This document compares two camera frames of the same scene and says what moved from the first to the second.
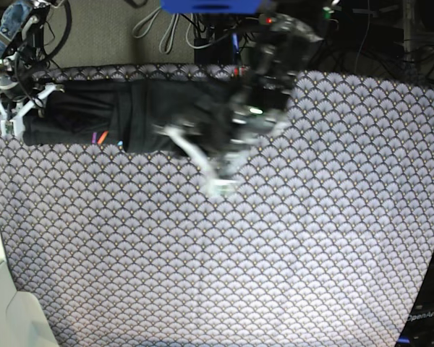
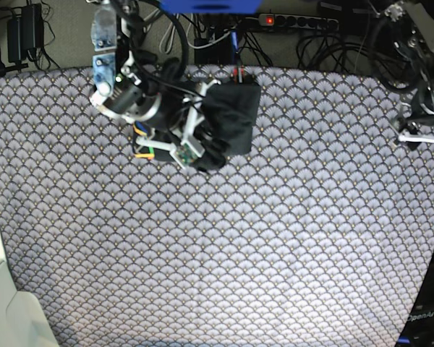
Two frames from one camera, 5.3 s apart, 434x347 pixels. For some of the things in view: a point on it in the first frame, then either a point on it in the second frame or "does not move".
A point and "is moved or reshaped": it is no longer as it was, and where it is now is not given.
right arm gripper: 249,122 → 424,106
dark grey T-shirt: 131,115 is moved or reshaped
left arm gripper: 14,83 → 127,96
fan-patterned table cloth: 322,241 does not move
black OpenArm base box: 427,323 does not move
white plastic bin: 14,318 does not move
